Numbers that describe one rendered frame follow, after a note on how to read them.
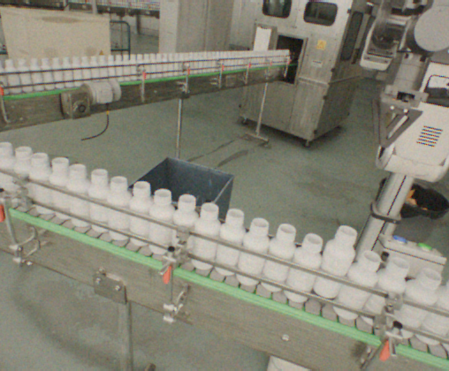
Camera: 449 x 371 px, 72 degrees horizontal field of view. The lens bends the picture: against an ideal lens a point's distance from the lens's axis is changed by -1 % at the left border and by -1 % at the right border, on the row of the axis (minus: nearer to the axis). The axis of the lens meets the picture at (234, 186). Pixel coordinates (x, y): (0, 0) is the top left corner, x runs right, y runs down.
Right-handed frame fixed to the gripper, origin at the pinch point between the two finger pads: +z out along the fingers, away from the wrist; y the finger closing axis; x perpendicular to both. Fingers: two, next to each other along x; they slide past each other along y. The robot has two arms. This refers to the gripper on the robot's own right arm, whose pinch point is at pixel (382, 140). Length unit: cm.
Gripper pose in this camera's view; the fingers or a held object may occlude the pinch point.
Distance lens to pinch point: 63.4
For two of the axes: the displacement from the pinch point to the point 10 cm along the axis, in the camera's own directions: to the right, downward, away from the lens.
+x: 9.4, 2.7, -1.9
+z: -2.0, 9.1, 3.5
